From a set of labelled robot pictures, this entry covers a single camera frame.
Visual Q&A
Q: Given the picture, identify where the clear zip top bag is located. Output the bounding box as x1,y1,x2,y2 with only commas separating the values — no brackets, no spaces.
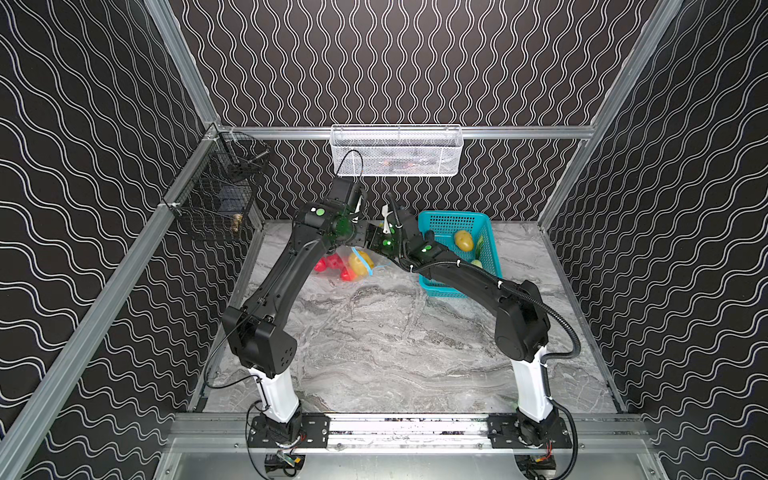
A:
310,246,391,284

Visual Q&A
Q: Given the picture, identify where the brass object in basket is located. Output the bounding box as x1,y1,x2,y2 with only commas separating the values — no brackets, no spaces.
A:
231,214,243,234

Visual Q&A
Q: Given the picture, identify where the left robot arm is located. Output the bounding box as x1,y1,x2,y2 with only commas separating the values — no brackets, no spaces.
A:
222,177,364,424

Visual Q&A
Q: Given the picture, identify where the yellow potato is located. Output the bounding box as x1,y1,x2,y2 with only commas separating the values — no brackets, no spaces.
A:
348,249,375,277

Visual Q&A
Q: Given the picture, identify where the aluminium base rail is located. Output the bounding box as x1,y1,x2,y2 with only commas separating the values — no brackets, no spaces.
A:
165,413,651,454

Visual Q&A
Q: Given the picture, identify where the red tomato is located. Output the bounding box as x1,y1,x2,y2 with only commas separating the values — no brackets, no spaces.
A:
340,267,356,282
314,253,344,273

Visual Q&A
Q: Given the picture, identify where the black wire wall basket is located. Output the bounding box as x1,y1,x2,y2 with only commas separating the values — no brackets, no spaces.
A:
164,125,272,245

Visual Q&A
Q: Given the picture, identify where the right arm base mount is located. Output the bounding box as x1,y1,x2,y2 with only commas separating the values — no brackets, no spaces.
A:
486,410,573,449

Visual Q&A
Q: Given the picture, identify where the clear wall-mounted basket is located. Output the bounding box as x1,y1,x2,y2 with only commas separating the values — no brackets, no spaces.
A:
329,124,464,177

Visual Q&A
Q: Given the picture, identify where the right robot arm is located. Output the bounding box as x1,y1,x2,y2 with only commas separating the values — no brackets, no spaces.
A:
366,194,582,425

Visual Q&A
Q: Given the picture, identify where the yellow lemon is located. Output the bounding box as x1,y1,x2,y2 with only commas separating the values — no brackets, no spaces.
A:
454,230,475,252

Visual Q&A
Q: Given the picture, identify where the teal plastic basket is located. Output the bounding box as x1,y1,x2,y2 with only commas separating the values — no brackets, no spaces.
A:
418,210,503,277

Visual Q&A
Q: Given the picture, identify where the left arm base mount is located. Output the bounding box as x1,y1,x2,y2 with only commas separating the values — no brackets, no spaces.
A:
246,411,331,450

